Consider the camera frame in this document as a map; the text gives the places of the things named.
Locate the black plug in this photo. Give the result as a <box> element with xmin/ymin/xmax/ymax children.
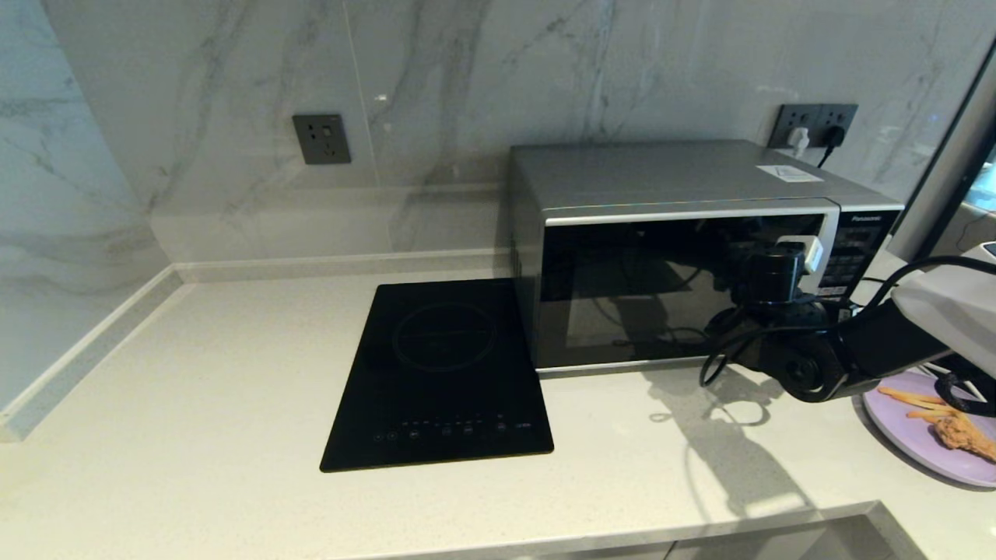
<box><xmin>817</xmin><ymin>124</ymin><xmax>847</xmax><ymax>168</ymax></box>

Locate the grey double wall socket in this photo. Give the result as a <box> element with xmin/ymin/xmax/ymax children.
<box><xmin>768</xmin><ymin>103</ymin><xmax>859</xmax><ymax>152</ymax></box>

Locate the long french fry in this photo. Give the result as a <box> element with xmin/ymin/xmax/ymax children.
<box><xmin>879</xmin><ymin>387</ymin><xmax>946</xmax><ymax>407</ymax></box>

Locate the silver microwave oven body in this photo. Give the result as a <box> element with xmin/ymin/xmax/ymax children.
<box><xmin>508</xmin><ymin>140</ymin><xmax>905</xmax><ymax>378</ymax></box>

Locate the dark door frame post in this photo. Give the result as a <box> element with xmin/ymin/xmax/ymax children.
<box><xmin>887</xmin><ymin>37</ymin><xmax>996</xmax><ymax>265</ymax></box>

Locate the grey single wall socket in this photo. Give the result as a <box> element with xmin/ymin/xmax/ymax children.
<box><xmin>293</xmin><ymin>114</ymin><xmax>352</xmax><ymax>166</ymax></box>

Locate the purple plate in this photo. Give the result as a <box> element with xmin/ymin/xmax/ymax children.
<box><xmin>862</xmin><ymin>369</ymin><xmax>996</xmax><ymax>488</ymax></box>

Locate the fried chicken piece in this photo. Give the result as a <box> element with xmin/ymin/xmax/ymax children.
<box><xmin>934</xmin><ymin>412</ymin><xmax>996</xmax><ymax>464</ymax></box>

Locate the black glass microwave door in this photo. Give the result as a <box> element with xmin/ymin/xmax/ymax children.
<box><xmin>537</xmin><ymin>201</ymin><xmax>841</xmax><ymax>376</ymax></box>

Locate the black induction cooktop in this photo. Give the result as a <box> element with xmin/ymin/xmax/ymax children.
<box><xmin>319</xmin><ymin>278</ymin><xmax>555</xmax><ymax>473</ymax></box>

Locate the white paper sheet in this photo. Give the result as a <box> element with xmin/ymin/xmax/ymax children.
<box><xmin>756</xmin><ymin>164</ymin><xmax>824</xmax><ymax>184</ymax></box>

